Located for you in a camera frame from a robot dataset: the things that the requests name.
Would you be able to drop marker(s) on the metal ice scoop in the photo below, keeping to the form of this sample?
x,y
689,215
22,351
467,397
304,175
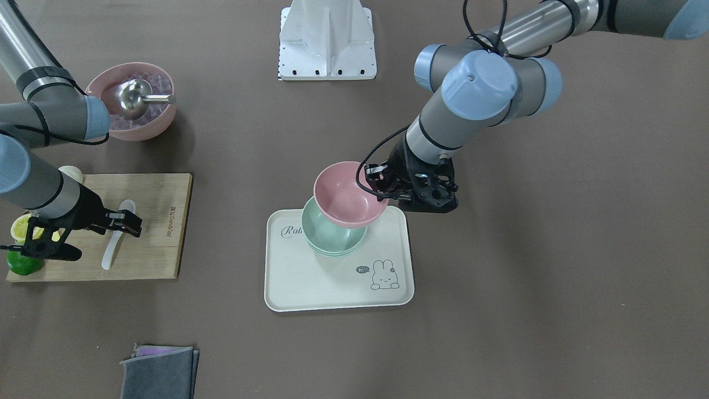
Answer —
x,y
135,96

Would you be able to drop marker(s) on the cream rabbit tray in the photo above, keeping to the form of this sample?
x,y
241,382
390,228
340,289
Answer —
x,y
378,273

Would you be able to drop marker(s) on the green stacked bowls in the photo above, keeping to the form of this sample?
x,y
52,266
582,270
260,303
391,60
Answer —
x,y
324,236

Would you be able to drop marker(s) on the grey folded cloth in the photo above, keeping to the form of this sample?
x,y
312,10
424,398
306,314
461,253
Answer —
x,y
160,372

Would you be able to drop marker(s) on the large pink bowl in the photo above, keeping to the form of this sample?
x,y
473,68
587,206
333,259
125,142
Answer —
x,y
156,119

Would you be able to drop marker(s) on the small pink bowl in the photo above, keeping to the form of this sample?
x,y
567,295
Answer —
x,y
342,201

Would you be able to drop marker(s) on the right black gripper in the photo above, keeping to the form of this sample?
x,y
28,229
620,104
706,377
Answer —
x,y
85,210

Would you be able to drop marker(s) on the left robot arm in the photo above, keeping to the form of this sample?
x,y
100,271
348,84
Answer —
x,y
496,76

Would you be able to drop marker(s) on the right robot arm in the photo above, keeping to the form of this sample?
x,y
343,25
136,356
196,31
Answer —
x,y
54,110

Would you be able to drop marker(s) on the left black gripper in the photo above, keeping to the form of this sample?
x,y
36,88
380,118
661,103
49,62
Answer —
x,y
396,162

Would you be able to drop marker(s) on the bamboo cutting board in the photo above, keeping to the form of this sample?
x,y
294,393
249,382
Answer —
x,y
162,202

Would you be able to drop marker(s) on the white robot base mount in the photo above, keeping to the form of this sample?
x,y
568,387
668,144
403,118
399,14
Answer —
x,y
326,40

